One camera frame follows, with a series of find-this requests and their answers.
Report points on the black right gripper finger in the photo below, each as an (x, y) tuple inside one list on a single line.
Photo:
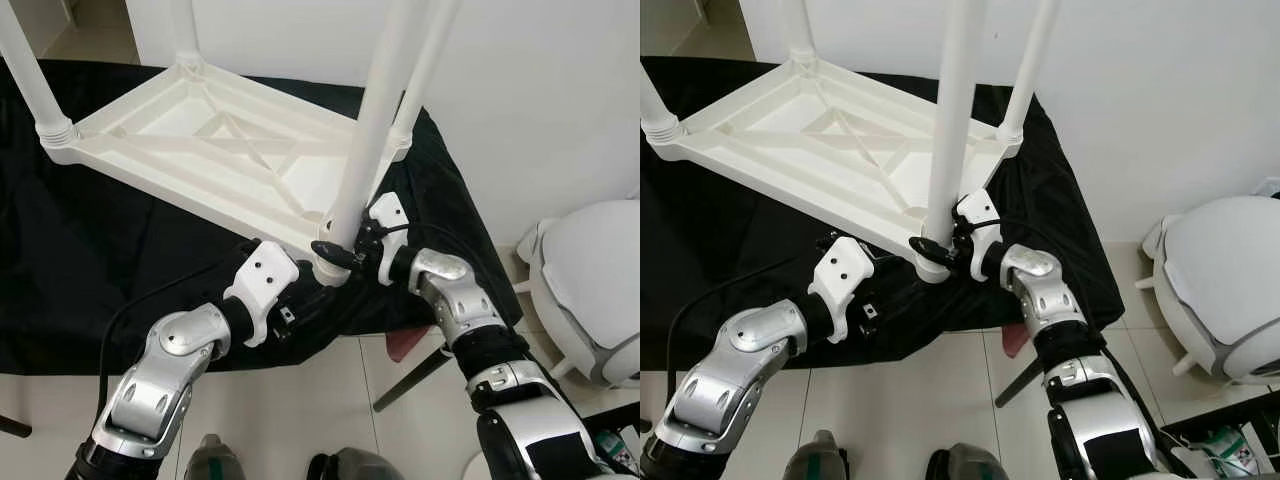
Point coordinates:
[(333, 251), (929, 247)]

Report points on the white plastic table top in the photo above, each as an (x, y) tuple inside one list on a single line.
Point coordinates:
[(200, 150), (800, 140)]

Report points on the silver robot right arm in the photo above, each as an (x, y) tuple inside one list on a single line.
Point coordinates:
[(1040, 290), (450, 290)]

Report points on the silver robot left leg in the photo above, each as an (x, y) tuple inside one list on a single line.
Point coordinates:
[(215, 462), (818, 460)]

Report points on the black tablecloth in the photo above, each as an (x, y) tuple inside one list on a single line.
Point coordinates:
[(60, 250), (700, 250)]

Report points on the black flat box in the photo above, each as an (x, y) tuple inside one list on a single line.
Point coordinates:
[(1200, 418), (625, 412)]

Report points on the green white device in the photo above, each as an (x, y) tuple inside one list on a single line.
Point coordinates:
[(1230, 450), (612, 450)]

